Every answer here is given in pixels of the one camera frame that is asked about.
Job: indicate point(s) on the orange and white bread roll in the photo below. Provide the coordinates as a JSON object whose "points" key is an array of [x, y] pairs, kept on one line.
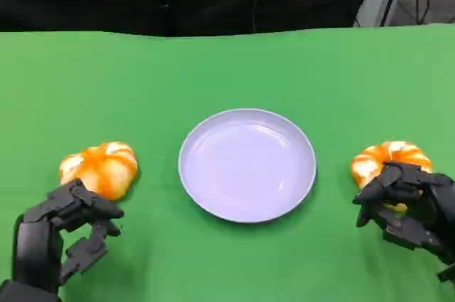
{"points": [[103, 167], [373, 158]]}

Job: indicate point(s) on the green table cloth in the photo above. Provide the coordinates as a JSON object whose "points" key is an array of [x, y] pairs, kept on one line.
{"points": [[227, 67]]}

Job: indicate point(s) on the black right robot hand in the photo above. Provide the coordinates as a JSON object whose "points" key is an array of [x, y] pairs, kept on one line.
{"points": [[435, 209]]}

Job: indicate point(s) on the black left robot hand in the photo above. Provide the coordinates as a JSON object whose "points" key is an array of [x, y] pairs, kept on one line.
{"points": [[35, 238]]}

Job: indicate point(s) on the lilac plate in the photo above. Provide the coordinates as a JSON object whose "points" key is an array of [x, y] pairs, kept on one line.
{"points": [[247, 167]]}

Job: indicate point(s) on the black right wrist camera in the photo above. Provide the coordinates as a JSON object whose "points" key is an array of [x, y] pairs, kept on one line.
{"points": [[448, 274]]}

